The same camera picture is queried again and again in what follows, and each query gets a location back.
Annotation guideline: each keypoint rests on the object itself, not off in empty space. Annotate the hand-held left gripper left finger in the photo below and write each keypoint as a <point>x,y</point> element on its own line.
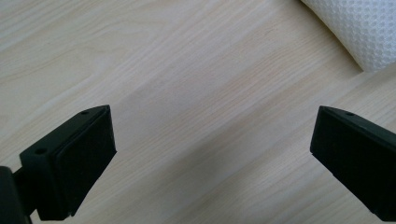
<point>77,161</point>

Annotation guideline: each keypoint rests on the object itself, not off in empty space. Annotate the white cloth bag arrow print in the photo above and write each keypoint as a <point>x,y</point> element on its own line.
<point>367,28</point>

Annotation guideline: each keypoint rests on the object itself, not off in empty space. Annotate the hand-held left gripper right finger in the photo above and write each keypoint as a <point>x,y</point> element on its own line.
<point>358,161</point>

